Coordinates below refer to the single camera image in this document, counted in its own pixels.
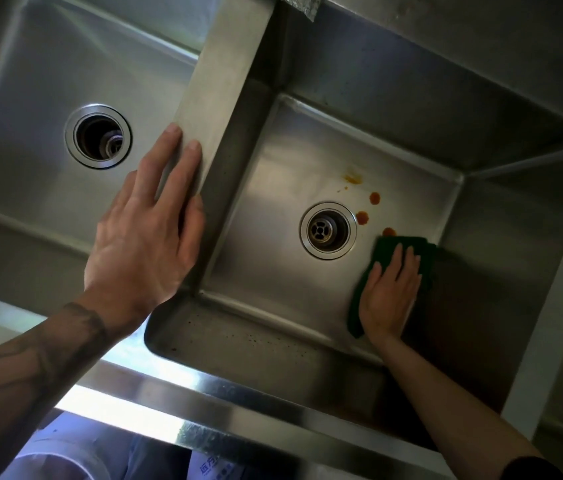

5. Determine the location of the silver scouring sponge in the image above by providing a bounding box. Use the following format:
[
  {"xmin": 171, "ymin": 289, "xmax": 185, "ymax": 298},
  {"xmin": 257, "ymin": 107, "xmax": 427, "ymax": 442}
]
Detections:
[{"xmin": 276, "ymin": 0, "xmax": 325, "ymax": 21}]

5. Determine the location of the basin drain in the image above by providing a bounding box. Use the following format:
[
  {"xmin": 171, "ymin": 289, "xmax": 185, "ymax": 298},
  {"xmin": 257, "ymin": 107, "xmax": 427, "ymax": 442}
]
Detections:
[
  {"xmin": 299, "ymin": 201, "xmax": 358, "ymax": 261},
  {"xmin": 64, "ymin": 103, "xmax": 133, "ymax": 170}
]

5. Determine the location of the person's left hand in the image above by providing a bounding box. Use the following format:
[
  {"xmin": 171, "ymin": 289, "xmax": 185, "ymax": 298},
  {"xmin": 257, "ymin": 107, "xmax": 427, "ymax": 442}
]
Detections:
[{"xmin": 83, "ymin": 123, "xmax": 206, "ymax": 337}]

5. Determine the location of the person's right forearm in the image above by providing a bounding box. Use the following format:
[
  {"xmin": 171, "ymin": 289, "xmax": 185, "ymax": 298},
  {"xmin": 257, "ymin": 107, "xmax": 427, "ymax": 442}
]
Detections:
[{"xmin": 371, "ymin": 334, "xmax": 545, "ymax": 480}]

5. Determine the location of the person's right hand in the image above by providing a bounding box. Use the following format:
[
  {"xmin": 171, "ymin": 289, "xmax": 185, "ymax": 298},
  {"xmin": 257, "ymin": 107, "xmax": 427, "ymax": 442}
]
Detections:
[{"xmin": 359, "ymin": 243, "xmax": 422, "ymax": 347}]

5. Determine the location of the white blue-printed bag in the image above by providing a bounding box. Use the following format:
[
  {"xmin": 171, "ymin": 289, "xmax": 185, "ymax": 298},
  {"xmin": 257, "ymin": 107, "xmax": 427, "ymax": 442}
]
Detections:
[{"xmin": 186, "ymin": 448, "xmax": 244, "ymax": 480}]

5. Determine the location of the green scouring cloth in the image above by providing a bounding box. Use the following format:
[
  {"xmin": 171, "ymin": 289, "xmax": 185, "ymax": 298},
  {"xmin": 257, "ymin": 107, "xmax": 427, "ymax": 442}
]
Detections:
[{"xmin": 346, "ymin": 236, "xmax": 438, "ymax": 339}]

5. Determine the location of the black shirt sleeve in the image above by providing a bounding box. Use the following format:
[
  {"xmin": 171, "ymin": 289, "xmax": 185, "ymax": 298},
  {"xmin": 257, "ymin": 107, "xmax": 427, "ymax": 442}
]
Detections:
[{"xmin": 499, "ymin": 455, "xmax": 563, "ymax": 480}]

